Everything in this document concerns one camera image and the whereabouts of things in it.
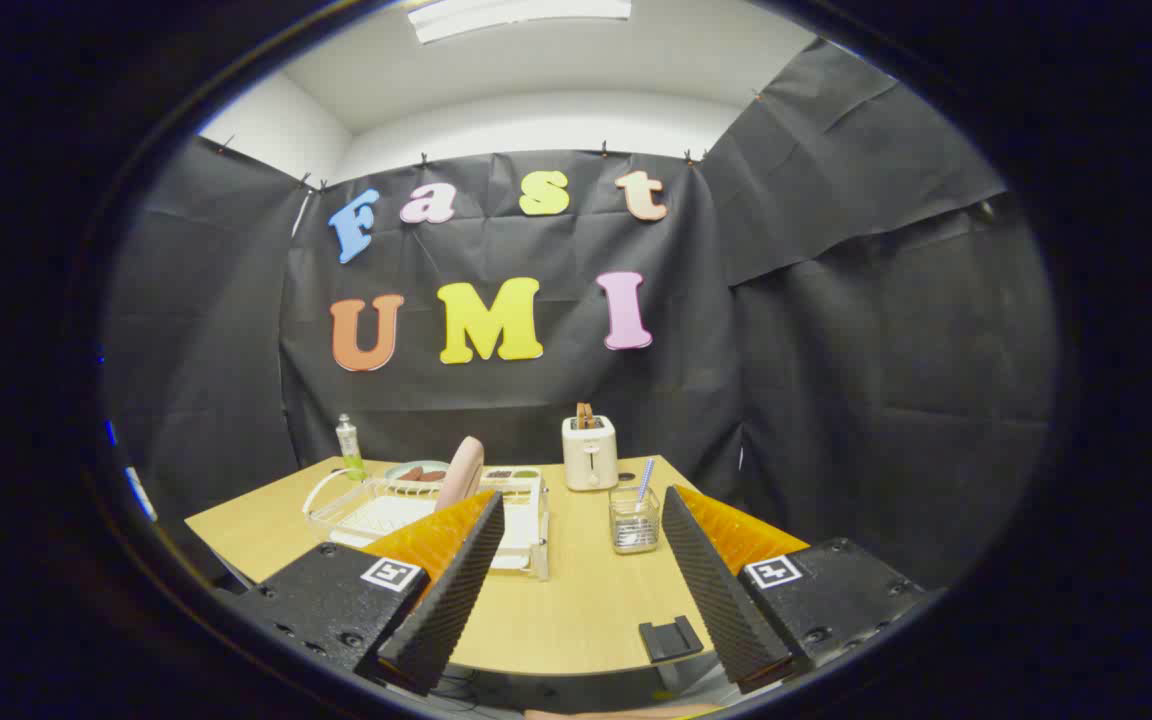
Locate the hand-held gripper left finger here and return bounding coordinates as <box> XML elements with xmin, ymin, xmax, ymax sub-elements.
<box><xmin>226</xmin><ymin>488</ymin><xmax>507</xmax><ymax>698</ymax></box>

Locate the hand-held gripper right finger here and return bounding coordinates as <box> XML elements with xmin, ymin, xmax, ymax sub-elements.
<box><xmin>660</xmin><ymin>484</ymin><xmax>929</xmax><ymax>695</ymax></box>

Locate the white wire dish rack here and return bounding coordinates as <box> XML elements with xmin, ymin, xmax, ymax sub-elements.
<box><xmin>302</xmin><ymin>466</ymin><xmax>551</xmax><ymax>581</ymax></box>

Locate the clear cutlery basket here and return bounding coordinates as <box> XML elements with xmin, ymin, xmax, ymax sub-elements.
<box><xmin>608</xmin><ymin>486</ymin><xmax>661</xmax><ymax>555</ymax></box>

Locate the pink plate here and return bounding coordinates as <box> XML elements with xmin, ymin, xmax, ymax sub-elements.
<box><xmin>433</xmin><ymin>436</ymin><xmax>486</xmax><ymax>513</ymax></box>

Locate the black table clip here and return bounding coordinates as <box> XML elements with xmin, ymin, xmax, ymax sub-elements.
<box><xmin>638</xmin><ymin>616</ymin><xmax>705</xmax><ymax>664</ymax></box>

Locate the green and white bottle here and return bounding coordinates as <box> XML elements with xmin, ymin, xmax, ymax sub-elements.
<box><xmin>336</xmin><ymin>414</ymin><xmax>367</xmax><ymax>481</ymax></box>

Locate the white toaster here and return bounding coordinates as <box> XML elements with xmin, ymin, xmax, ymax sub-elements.
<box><xmin>562</xmin><ymin>415</ymin><xmax>620</xmax><ymax>492</ymax></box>

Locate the ceiling light panel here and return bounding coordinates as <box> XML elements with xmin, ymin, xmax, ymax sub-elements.
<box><xmin>406</xmin><ymin>0</ymin><xmax>633</xmax><ymax>45</ymax></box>

